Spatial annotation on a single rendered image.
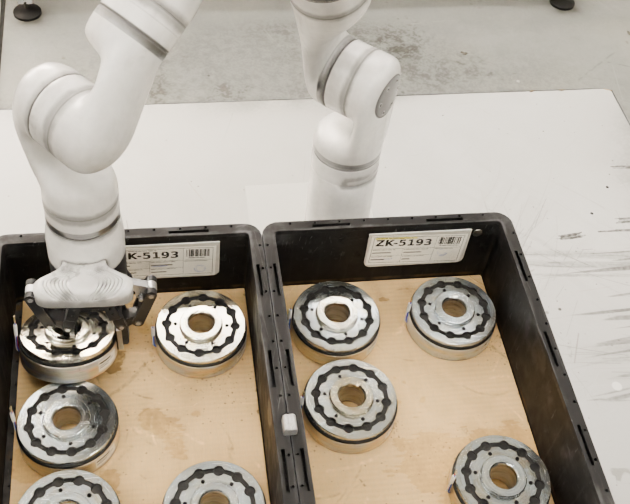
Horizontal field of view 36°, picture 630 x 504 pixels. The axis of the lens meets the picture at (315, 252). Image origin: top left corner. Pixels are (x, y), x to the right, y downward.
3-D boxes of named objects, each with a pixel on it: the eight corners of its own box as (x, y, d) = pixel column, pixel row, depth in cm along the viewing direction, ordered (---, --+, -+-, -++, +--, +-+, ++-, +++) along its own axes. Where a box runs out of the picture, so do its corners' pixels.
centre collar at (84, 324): (45, 318, 106) (45, 314, 106) (91, 317, 107) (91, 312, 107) (43, 346, 102) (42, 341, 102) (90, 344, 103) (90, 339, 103)
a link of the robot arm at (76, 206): (17, 201, 91) (76, 252, 88) (-8, 71, 80) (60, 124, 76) (76, 167, 95) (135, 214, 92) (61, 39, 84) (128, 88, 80)
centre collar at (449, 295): (430, 293, 115) (431, 290, 114) (470, 293, 115) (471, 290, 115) (436, 326, 112) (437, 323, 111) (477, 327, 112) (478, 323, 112)
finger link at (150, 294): (148, 292, 99) (125, 324, 103) (164, 296, 100) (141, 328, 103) (147, 272, 101) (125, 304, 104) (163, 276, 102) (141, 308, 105)
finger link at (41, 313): (33, 275, 99) (64, 307, 103) (18, 281, 99) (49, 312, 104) (31, 296, 97) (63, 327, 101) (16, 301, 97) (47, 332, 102)
